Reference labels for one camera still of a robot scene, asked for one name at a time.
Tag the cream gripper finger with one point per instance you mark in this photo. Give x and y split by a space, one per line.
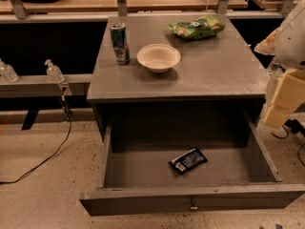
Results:
275 117
290 91

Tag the small metal drawer knob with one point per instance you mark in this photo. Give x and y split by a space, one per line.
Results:
193 206

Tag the clear bottle at left edge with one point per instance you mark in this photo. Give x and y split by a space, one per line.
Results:
8 72

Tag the dark blue rxbar wrapper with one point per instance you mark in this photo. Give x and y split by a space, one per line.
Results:
188 161

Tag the blue silver drink can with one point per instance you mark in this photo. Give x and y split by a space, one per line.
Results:
119 43

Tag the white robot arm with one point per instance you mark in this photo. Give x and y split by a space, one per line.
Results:
287 45

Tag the grey cabinet with counter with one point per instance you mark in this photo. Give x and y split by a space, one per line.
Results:
223 65

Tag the grey low shelf left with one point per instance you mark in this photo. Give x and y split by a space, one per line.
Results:
41 86

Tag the white paper bowl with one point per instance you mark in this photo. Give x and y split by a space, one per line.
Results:
158 58

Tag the green chip bag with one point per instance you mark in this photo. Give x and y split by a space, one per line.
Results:
200 28

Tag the wooden table behind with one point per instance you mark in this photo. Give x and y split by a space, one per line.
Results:
111 5

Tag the clear pump sanitizer bottle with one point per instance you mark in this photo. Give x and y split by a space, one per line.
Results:
53 72

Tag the open grey top drawer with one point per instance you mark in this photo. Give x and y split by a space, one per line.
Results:
136 177

